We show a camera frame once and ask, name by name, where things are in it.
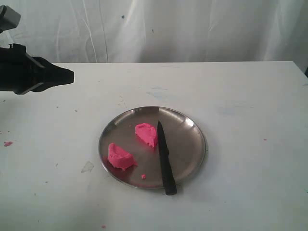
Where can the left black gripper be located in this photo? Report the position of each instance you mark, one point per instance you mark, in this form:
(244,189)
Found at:
(23,73)

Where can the black knife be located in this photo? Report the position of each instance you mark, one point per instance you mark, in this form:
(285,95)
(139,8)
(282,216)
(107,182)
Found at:
(166,171)

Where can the pink clay half piece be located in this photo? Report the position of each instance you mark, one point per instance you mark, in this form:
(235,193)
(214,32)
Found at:
(147,133)

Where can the pink dough crumbs on table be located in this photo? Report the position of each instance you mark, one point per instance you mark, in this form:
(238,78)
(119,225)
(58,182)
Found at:
(8,143)

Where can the pink clay lump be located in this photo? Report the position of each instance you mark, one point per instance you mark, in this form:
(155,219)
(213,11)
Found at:
(119,158)

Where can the pink dough crumb on plate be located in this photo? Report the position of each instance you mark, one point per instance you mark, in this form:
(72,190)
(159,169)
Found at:
(143,176)

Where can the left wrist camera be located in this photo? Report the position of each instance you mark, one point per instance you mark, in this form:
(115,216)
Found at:
(9,18)

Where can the white backdrop curtain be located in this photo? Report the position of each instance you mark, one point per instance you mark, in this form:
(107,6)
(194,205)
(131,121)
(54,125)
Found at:
(111,31)

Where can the round stainless steel plate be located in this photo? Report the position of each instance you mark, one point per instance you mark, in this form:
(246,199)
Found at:
(185,141)

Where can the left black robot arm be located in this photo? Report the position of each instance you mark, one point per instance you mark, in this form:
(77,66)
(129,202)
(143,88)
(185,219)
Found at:
(2,69)

